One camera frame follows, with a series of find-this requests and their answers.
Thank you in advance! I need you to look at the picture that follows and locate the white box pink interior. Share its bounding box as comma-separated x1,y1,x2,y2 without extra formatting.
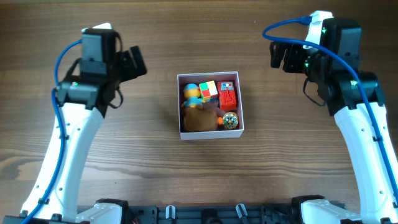
177,72,244,140

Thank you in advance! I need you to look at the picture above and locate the yellow duck toy blue hat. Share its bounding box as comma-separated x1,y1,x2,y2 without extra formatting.
182,83,203,109

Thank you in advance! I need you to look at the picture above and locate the red toy robot car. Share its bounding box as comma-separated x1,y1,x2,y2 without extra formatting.
217,81,237,111

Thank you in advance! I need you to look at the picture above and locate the small colourful puzzle cube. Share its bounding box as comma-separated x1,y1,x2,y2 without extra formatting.
199,80,218,102

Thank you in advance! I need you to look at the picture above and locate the brown plush toy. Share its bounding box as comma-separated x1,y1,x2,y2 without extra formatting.
182,107,224,132

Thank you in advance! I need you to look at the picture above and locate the gold spinning top toy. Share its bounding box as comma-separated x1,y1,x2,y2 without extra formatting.
223,112,239,129

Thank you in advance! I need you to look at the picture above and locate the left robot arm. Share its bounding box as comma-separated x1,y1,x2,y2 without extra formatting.
4,23,147,224

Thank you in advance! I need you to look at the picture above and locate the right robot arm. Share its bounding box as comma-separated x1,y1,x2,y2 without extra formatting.
263,14,397,223

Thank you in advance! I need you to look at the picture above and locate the right blue cable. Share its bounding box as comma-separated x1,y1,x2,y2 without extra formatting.
261,16,398,200

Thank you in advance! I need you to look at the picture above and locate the blue cable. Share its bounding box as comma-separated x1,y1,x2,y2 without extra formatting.
19,38,83,224
261,16,398,200

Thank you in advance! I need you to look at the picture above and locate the left blue cable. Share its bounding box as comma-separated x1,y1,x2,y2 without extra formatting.
19,38,83,224

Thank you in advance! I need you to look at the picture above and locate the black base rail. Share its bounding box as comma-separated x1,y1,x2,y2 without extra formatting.
130,203,303,224

